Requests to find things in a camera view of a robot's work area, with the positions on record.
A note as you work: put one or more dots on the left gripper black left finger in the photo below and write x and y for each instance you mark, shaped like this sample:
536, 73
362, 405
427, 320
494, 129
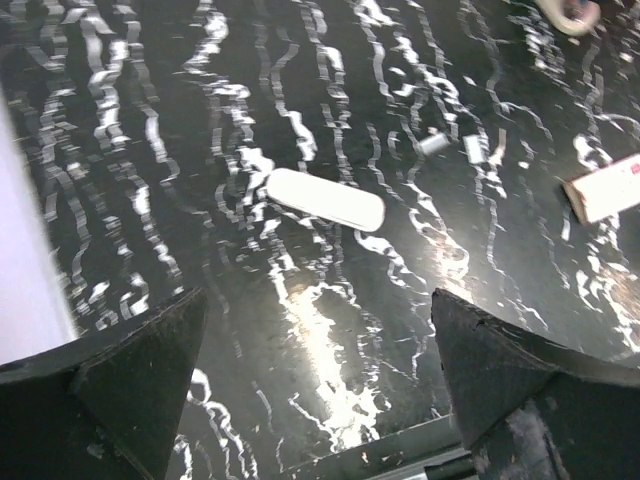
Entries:
105, 406

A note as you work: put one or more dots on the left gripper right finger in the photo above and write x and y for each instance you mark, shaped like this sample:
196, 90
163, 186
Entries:
527, 407

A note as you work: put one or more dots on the black grey stapler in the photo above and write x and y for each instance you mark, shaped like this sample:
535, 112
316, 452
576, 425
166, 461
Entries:
571, 17

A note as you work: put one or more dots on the staple box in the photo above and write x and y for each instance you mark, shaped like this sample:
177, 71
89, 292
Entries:
606, 191

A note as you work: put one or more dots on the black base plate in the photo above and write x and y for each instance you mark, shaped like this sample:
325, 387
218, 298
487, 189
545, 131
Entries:
431, 450

